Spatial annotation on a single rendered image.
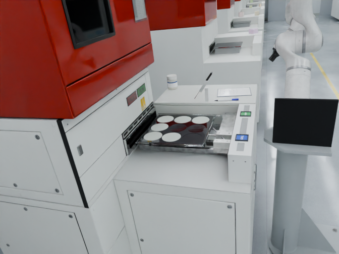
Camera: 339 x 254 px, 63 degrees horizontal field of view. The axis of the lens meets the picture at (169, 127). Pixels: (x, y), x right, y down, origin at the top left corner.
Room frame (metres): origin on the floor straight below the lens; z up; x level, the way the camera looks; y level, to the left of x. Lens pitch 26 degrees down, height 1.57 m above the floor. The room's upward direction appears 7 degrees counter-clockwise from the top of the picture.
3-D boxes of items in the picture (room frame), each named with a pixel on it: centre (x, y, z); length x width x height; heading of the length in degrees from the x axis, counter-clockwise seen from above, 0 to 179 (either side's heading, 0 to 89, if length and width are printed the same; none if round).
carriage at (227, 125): (1.30, -0.30, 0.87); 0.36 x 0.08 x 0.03; 159
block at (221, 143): (1.15, -0.24, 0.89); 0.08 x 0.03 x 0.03; 69
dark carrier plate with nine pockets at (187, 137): (1.38, -0.04, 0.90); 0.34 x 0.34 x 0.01; 69
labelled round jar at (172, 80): (1.89, -0.06, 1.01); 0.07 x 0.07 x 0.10
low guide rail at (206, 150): (1.24, -0.06, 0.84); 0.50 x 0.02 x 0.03; 69
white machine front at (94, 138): (1.28, 0.23, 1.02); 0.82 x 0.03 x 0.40; 159
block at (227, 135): (1.23, -0.27, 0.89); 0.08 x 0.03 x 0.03; 69
